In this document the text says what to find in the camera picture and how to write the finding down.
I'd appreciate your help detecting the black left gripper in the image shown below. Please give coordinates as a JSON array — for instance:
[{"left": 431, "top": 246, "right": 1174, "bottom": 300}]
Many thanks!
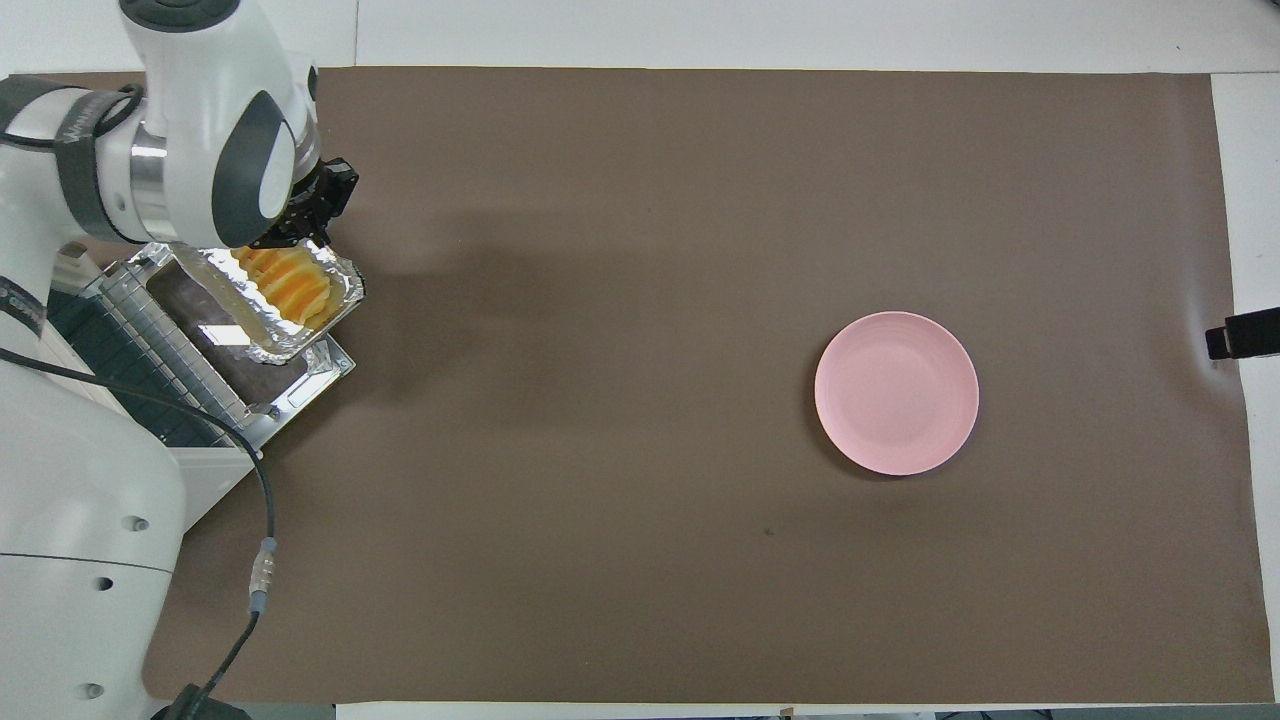
[{"left": 258, "top": 157, "right": 360, "bottom": 252}]

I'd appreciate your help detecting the sliced orange bread loaf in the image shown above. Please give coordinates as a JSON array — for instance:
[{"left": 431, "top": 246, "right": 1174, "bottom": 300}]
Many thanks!
[{"left": 232, "top": 247, "right": 333, "bottom": 329}]

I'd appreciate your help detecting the aluminium foil tray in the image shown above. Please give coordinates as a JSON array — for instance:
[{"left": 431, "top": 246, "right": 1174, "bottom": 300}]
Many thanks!
[{"left": 175, "top": 243, "right": 366, "bottom": 365}]

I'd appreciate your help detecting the glass oven door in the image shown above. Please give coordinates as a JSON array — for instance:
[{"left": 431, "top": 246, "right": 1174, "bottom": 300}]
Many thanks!
[{"left": 128, "top": 255, "right": 356, "bottom": 448}]

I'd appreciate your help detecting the white toaster oven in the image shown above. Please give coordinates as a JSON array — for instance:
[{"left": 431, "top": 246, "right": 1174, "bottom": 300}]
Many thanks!
[{"left": 45, "top": 240, "right": 263, "bottom": 531}]

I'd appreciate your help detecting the pink round plate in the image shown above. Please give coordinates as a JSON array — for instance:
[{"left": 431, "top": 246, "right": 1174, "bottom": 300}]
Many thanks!
[{"left": 814, "top": 311, "right": 980, "bottom": 477}]

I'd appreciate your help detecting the brown paper table mat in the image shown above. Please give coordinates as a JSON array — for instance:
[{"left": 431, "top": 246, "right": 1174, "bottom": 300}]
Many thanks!
[{"left": 0, "top": 67, "right": 1276, "bottom": 704}]

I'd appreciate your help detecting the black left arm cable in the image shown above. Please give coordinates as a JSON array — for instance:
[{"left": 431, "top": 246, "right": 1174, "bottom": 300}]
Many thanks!
[{"left": 0, "top": 85, "right": 279, "bottom": 720}]

